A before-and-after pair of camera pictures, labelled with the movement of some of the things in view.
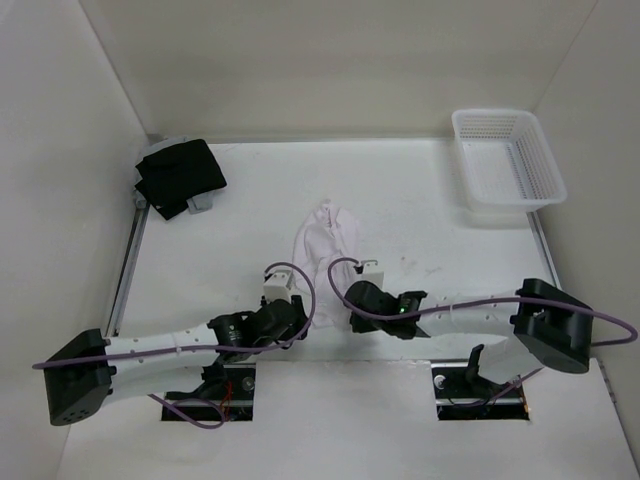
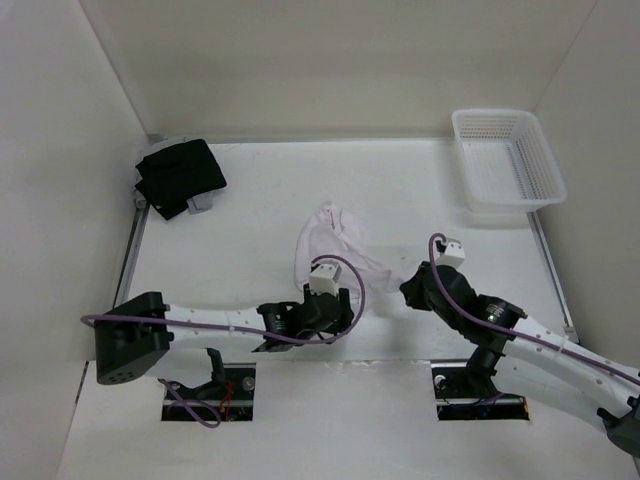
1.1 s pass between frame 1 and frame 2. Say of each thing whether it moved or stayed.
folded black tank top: stayed
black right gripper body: moved
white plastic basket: stayed
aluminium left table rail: stayed
